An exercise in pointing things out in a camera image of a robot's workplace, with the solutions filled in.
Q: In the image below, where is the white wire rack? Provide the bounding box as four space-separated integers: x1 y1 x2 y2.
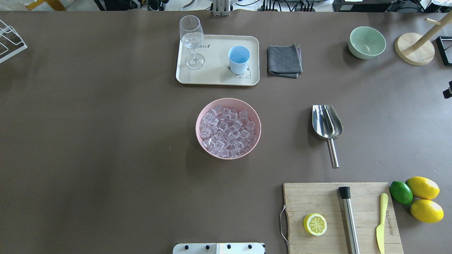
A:
0 20 28 63

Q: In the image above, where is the clear ice cubes pile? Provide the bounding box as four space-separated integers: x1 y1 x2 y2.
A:
200 105 256 158

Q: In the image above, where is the clear wine glass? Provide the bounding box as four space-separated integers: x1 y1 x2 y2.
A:
179 16 205 69

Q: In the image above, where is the grey folded cloth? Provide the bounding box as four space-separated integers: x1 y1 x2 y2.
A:
267 43 303 79

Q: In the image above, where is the light blue cup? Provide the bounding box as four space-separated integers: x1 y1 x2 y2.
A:
228 46 250 74

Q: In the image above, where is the pink bowl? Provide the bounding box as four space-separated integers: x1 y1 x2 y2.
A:
196 98 262 160

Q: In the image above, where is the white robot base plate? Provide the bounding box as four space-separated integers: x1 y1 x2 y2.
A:
172 242 266 254

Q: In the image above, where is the lower yellow lemon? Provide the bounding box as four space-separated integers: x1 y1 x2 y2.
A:
410 199 444 223

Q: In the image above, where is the yellow lemon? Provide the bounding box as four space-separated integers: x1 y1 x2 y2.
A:
410 199 444 223
405 176 440 200

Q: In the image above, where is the half lemon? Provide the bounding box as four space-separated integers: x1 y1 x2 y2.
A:
303 213 327 236

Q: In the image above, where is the wooden cup stand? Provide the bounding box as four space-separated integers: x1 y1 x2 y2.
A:
394 12 452 66

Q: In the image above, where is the bamboo cutting board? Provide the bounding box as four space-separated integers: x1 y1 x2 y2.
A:
284 183 389 254

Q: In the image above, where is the steel ice scoop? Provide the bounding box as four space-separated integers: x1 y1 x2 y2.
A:
312 105 343 169

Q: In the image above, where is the aluminium camera mount post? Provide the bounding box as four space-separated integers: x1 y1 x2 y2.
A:
212 0 231 17

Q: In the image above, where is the upper yellow lemon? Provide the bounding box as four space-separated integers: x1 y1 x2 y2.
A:
405 176 440 200

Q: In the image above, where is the green bowl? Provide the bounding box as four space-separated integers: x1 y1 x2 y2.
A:
348 27 386 59

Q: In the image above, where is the green lime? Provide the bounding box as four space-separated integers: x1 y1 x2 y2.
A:
389 181 414 205

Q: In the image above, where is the yellow plastic knife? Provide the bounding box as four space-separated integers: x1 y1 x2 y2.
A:
376 193 388 254

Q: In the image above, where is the black frame object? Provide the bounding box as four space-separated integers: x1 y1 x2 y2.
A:
435 36 452 66

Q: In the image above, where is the steel muddler black tip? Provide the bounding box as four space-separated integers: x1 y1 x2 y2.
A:
338 186 360 254

